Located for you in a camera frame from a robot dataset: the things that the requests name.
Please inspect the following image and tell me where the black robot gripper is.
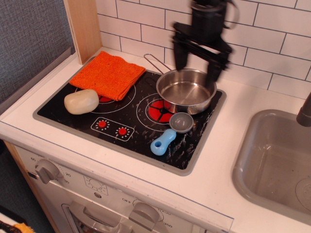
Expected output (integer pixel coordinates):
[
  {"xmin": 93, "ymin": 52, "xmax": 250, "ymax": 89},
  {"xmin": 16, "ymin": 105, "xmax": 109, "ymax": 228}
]
[{"xmin": 173, "ymin": 0, "xmax": 233, "ymax": 83}]

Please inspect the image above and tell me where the stainless steel pot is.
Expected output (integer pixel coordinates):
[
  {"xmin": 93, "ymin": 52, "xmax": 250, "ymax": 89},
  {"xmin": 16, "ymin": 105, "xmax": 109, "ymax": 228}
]
[{"xmin": 156, "ymin": 68, "xmax": 217, "ymax": 115}]

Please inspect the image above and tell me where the orange knitted towel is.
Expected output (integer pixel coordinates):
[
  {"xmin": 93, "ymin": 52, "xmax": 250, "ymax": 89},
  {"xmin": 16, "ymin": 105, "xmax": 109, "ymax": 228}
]
[{"xmin": 69, "ymin": 51, "xmax": 146, "ymax": 101}]

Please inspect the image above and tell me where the grey blue measuring scoop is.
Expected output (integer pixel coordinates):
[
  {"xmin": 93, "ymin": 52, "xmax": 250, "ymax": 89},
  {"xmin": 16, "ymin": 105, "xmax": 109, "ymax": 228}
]
[{"xmin": 150, "ymin": 112, "xmax": 194, "ymax": 156}]

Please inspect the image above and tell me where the black toy stovetop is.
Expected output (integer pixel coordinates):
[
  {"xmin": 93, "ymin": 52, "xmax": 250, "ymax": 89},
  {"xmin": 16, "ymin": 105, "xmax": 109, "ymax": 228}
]
[{"xmin": 33, "ymin": 71, "xmax": 226, "ymax": 176}]

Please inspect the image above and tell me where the right red stove knob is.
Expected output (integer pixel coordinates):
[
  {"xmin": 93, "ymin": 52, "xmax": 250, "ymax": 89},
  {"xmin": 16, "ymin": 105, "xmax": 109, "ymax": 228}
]
[{"xmin": 118, "ymin": 128, "xmax": 127, "ymax": 136}]

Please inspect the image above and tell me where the red stove knob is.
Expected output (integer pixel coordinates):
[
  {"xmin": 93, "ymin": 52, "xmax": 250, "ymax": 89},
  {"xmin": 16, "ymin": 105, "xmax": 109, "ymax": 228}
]
[
  {"xmin": 118, "ymin": 128, "xmax": 127, "ymax": 136},
  {"xmin": 98, "ymin": 120, "xmax": 107, "ymax": 129}
]

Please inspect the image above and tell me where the left red stove knob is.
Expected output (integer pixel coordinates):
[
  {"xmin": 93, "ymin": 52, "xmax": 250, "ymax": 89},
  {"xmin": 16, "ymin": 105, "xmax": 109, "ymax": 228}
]
[{"xmin": 98, "ymin": 120, "xmax": 107, "ymax": 129}]

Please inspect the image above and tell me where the cream toy potato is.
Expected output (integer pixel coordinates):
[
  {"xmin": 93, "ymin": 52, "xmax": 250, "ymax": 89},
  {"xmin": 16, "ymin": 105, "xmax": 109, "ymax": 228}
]
[{"xmin": 64, "ymin": 89, "xmax": 99, "ymax": 115}]

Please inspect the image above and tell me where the grey faucet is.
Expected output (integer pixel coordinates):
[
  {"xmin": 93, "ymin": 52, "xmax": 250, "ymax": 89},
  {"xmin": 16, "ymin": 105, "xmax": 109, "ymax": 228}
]
[{"xmin": 296, "ymin": 93, "xmax": 311, "ymax": 127}]

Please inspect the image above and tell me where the light wooden side panel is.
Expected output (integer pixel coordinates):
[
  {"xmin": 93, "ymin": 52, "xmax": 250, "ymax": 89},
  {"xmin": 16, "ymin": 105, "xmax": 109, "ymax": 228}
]
[{"xmin": 63, "ymin": 0, "xmax": 102, "ymax": 65}]

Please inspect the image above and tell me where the grey plastic sink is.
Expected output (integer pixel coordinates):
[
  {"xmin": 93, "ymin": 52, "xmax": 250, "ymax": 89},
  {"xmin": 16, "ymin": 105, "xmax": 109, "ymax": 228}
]
[{"xmin": 232, "ymin": 109, "xmax": 311, "ymax": 225}]

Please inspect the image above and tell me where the grey oven dial knob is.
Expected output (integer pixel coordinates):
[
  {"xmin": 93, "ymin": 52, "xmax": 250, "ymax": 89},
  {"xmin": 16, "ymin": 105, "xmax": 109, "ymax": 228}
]
[{"xmin": 129, "ymin": 202, "xmax": 160, "ymax": 231}]

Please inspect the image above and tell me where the grey timer dial knob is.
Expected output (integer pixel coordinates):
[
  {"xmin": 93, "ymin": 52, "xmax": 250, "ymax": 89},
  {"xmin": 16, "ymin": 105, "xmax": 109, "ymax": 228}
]
[{"xmin": 35, "ymin": 159, "xmax": 60, "ymax": 184}]

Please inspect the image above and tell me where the yellow black object on floor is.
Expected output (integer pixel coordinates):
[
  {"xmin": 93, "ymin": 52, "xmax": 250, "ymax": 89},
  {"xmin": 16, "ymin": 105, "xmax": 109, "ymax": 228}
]
[{"xmin": 0, "ymin": 221, "xmax": 35, "ymax": 233}]

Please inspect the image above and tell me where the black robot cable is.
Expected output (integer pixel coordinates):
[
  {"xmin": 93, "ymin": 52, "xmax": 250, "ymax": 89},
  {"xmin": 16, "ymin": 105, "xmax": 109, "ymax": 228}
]
[{"xmin": 225, "ymin": 0, "xmax": 240, "ymax": 29}]

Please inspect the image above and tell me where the grey oven door handle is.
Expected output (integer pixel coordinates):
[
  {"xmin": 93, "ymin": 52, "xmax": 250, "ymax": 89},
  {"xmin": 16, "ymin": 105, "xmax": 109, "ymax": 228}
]
[{"xmin": 69, "ymin": 202, "xmax": 132, "ymax": 233}]

